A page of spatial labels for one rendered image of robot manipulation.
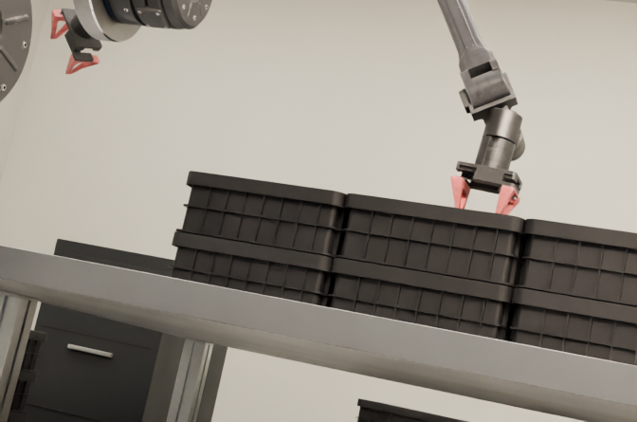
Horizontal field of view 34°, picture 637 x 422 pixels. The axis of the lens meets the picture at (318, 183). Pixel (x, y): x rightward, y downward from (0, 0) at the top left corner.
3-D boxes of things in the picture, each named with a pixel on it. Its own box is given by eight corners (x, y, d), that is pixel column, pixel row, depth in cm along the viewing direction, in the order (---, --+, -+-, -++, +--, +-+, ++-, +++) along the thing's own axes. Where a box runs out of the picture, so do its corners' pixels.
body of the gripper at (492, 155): (462, 182, 178) (473, 142, 180) (519, 194, 174) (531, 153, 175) (453, 171, 172) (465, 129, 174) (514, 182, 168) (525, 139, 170)
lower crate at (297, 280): (315, 328, 169) (330, 256, 171) (154, 298, 179) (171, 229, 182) (382, 352, 205) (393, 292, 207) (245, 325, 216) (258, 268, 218)
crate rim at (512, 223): (520, 231, 161) (523, 216, 162) (340, 205, 172) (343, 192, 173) (553, 274, 198) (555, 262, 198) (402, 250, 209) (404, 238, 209)
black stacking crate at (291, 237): (328, 262, 171) (342, 194, 173) (170, 235, 182) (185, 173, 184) (391, 297, 207) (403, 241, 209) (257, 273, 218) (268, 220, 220)
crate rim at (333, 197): (340, 205, 172) (343, 192, 173) (182, 182, 183) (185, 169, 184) (402, 250, 209) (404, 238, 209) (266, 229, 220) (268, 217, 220)
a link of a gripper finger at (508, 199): (467, 231, 175) (482, 179, 177) (509, 241, 172) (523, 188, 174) (459, 221, 169) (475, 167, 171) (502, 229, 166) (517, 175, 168)
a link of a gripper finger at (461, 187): (447, 227, 177) (463, 175, 179) (488, 236, 174) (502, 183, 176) (438, 216, 170) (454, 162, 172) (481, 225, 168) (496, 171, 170)
